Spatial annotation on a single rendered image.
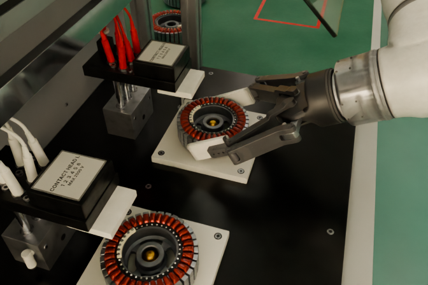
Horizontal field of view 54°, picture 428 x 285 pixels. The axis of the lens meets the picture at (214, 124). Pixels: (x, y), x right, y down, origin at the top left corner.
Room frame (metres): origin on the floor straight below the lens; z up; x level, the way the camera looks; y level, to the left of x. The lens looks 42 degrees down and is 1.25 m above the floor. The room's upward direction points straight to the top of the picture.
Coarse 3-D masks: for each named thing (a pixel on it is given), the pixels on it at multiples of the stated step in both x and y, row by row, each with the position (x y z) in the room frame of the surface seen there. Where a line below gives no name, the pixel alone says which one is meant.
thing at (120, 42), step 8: (128, 16) 0.56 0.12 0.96; (120, 24) 0.53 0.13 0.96; (104, 32) 0.56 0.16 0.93; (120, 32) 0.55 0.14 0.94; (136, 32) 0.55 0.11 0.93; (104, 40) 0.52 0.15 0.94; (112, 40) 0.57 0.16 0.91; (120, 40) 0.51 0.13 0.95; (128, 40) 0.53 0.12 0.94; (136, 40) 0.55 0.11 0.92; (104, 48) 0.52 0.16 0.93; (120, 48) 0.50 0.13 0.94; (128, 48) 0.52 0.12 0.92; (136, 48) 0.55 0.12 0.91; (112, 56) 0.53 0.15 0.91; (120, 56) 0.51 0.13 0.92; (128, 56) 0.52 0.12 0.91; (120, 64) 0.51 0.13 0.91
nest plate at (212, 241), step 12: (192, 228) 0.32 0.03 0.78; (204, 228) 0.32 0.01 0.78; (216, 228) 0.32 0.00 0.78; (204, 240) 0.30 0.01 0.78; (216, 240) 0.30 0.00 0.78; (96, 252) 0.29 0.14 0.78; (168, 252) 0.29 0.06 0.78; (204, 252) 0.29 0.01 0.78; (216, 252) 0.29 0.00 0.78; (96, 264) 0.27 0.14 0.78; (132, 264) 0.27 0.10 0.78; (168, 264) 0.27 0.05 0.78; (204, 264) 0.27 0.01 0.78; (216, 264) 0.27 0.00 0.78; (84, 276) 0.25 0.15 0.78; (96, 276) 0.25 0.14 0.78; (204, 276) 0.25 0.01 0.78
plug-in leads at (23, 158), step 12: (12, 120) 0.32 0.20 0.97; (12, 132) 0.30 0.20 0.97; (12, 144) 0.32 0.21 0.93; (24, 144) 0.30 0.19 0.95; (36, 144) 0.32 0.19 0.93; (24, 156) 0.30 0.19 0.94; (36, 156) 0.32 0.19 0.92; (0, 168) 0.27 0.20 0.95; (24, 168) 0.32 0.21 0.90; (0, 180) 0.29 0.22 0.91; (12, 180) 0.28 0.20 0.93; (12, 192) 0.28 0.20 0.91; (24, 192) 0.28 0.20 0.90
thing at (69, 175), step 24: (48, 168) 0.30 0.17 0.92; (72, 168) 0.30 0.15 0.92; (96, 168) 0.30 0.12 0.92; (0, 192) 0.28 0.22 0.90; (48, 192) 0.27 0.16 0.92; (72, 192) 0.27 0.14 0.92; (96, 192) 0.27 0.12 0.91; (120, 192) 0.30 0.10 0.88; (24, 216) 0.29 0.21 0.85; (48, 216) 0.26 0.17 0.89; (72, 216) 0.25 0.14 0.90; (96, 216) 0.26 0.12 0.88; (120, 216) 0.27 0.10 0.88
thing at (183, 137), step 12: (192, 108) 0.52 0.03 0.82; (204, 108) 0.53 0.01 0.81; (216, 108) 0.53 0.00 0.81; (228, 108) 0.52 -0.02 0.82; (240, 108) 0.52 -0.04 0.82; (180, 120) 0.49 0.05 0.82; (192, 120) 0.49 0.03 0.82; (204, 120) 0.50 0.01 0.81; (216, 120) 0.51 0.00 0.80; (228, 120) 0.51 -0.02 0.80; (240, 120) 0.49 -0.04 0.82; (180, 132) 0.47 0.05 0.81; (192, 132) 0.46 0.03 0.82; (204, 132) 0.46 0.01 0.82; (216, 132) 0.46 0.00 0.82; (228, 132) 0.46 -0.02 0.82
